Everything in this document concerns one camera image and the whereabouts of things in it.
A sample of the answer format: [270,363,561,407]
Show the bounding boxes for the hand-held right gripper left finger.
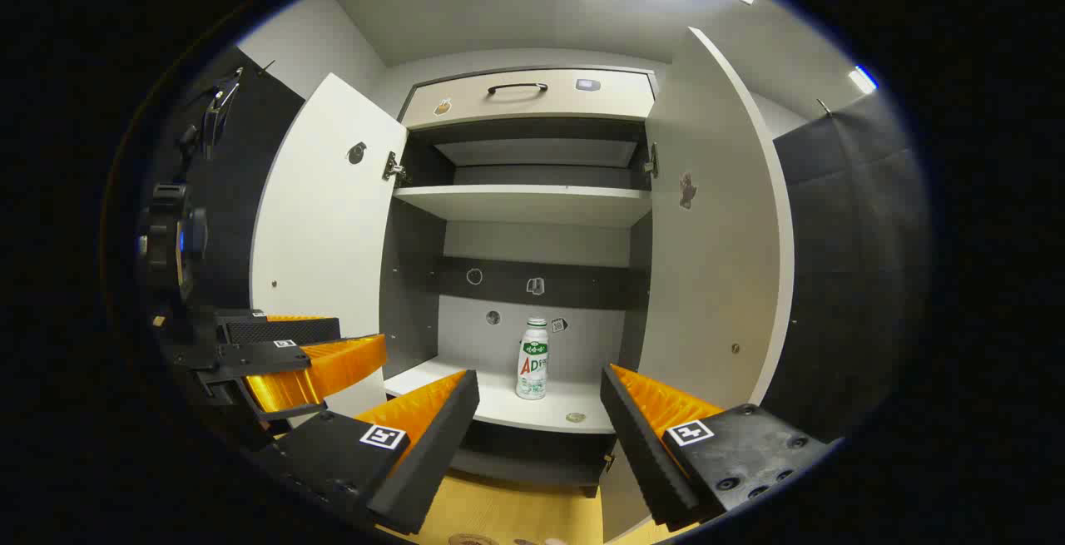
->
[254,369,482,536]

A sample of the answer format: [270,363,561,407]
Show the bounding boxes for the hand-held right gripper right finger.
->
[599,364,837,529]

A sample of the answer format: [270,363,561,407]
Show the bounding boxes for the white cabinet door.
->
[250,72,410,421]
[599,27,796,543]

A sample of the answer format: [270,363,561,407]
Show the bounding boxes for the white bottle with green label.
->
[514,317,550,401]

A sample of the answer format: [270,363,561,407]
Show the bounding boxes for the white cabinet shelf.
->
[393,185,652,228]
[383,354,617,435]

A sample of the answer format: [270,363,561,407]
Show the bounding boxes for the grey and white cabinet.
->
[379,62,662,500]

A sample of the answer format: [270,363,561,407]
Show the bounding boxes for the beige cabinet drawer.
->
[401,68,658,130]

